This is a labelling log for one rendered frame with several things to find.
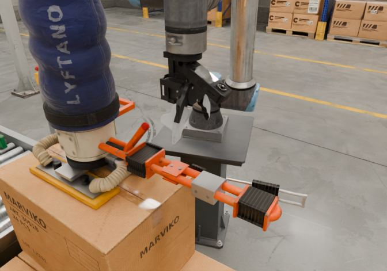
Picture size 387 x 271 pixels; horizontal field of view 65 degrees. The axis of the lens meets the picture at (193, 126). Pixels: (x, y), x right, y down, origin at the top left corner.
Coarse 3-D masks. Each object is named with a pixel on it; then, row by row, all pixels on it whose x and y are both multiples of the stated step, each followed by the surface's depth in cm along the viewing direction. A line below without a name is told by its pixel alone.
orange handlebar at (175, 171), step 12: (120, 108) 118; (132, 108) 121; (120, 144) 96; (120, 156) 91; (156, 168) 84; (168, 168) 83; (180, 168) 83; (168, 180) 83; (180, 180) 80; (192, 180) 80; (216, 192) 76; (240, 192) 76; (228, 204) 74; (276, 216) 69
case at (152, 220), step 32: (32, 160) 113; (0, 192) 110; (32, 192) 97; (64, 192) 97; (128, 192) 97; (160, 192) 97; (32, 224) 103; (64, 224) 85; (96, 224) 85; (128, 224) 85; (160, 224) 95; (192, 224) 115; (32, 256) 120; (64, 256) 96; (96, 256) 81; (128, 256) 85; (160, 256) 101
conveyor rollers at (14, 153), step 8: (8, 144) 196; (0, 152) 191; (8, 152) 188; (16, 152) 191; (24, 152) 188; (0, 160) 183; (8, 160) 181; (0, 200) 151; (0, 208) 146; (0, 216) 143; (0, 224) 137; (8, 224) 138; (0, 232) 135
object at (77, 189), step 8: (56, 160) 108; (64, 160) 109; (32, 168) 104; (40, 168) 103; (48, 168) 103; (56, 168) 102; (40, 176) 102; (48, 176) 100; (56, 176) 100; (80, 176) 100; (88, 176) 96; (96, 176) 100; (56, 184) 97; (64, 184) 97; (72, 184) 96; (80, 184) 96; (88, 184) 96; (72, 192) 94; (80, 192) 93; (88, 192) 93; (104, 192) 93; (112, 192) 94; (80, 200) 92; (88, 200) 90; (96, 200) 90; (104, 200) 91; (96, 208) 89
